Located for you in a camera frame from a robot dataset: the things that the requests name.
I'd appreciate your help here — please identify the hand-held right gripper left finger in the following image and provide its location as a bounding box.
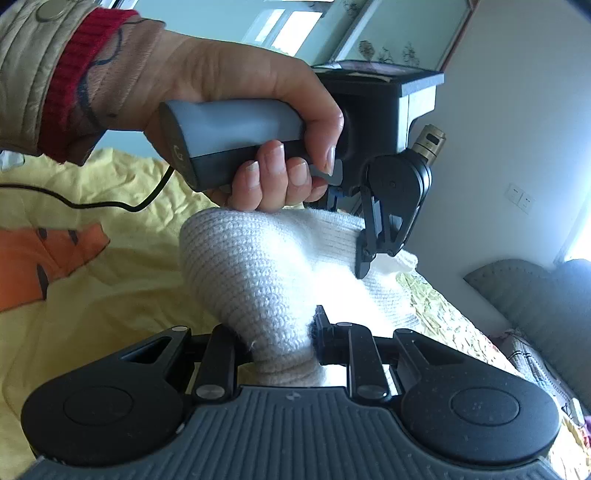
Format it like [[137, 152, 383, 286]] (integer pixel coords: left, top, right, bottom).
[[117, 325, 254, 401]]

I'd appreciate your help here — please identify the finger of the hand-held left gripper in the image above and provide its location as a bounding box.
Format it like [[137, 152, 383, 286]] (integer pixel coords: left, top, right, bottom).
[[355, 184, 409, 280]]

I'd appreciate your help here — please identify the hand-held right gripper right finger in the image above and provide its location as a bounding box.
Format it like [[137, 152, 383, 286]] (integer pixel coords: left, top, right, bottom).
[[309, 305, 463, 401]]

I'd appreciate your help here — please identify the white knit sweater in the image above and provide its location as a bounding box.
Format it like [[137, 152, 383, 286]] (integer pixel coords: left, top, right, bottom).
[[178, 207, 419, 389]]

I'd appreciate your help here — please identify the person's left forearm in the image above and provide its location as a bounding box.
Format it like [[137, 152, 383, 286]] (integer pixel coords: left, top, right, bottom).
[[0, 0, 163, 168]]

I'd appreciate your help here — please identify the person's left hand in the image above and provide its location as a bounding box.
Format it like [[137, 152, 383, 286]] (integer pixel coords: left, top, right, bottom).
[[136, 18, 345, 214]]

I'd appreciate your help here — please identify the gold tower air conditioner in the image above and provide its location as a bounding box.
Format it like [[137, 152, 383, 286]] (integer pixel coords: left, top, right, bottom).
[[411, 124, 448, 163]]

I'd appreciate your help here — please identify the yellow carrot print quilt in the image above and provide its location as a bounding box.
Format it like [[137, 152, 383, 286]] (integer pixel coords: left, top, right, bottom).
[[0, 148, 591, 480]]

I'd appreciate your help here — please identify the grey padded headboard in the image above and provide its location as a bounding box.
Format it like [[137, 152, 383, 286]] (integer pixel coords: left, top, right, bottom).
[[464, 257, 591, 409]]

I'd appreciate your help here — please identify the flower print glass wardrobe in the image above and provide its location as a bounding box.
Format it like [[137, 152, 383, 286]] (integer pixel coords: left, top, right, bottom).
[[134, 0, 479, 77]]

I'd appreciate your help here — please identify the cloth covered bedside table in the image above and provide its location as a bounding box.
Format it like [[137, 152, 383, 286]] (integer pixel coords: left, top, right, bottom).
[[490, 327, 589, 428]]

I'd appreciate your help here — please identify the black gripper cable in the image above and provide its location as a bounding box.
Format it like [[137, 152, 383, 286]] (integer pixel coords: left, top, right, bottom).
[[0, 164, 177, 213]]

